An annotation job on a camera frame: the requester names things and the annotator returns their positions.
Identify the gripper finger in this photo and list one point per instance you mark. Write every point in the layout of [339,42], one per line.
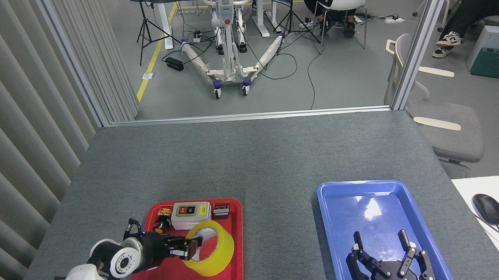
[426,265]
[185,253]
[182,241]
[355,270]

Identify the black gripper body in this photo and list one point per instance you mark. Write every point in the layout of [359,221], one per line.
[155,249]
[392,276]

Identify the yellow tape roll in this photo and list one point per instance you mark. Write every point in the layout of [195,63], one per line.
[221,250]

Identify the black yellow push button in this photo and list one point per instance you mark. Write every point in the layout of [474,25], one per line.
[161,225]

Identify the small silver black component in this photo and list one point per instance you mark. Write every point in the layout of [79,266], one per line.
[221,211]

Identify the blue plastic tray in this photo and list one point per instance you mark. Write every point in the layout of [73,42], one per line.
[365,193]

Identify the black computer mouse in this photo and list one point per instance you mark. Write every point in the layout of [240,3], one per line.
[488,208]

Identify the grey office chair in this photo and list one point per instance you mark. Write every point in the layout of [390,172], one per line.
[452,132]

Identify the white floor plate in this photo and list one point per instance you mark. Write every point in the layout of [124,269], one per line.
[148,76]

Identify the black power adapter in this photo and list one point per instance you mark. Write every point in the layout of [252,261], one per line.
[174,64]

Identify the grey vertical curtain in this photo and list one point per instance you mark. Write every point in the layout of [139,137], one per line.
[15,128]

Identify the white stand on wheels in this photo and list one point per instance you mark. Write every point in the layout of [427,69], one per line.
[227,37]

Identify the green tool case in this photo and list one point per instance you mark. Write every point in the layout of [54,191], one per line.
[496,64]

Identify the black tripod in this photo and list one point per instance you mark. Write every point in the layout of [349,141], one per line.
[292,18]
[144,27]

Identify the white power strip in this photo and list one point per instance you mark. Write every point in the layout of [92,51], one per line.
[393,19]

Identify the person with white shoes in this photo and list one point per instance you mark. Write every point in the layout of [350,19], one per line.
[479,7]

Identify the grey two-button switch box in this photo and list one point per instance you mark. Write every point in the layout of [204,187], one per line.
[191,219]

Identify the silver frame rail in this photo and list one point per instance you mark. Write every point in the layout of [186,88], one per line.
[248,116]

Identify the silver frame post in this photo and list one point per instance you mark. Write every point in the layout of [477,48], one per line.
[421,43]
[73,64]

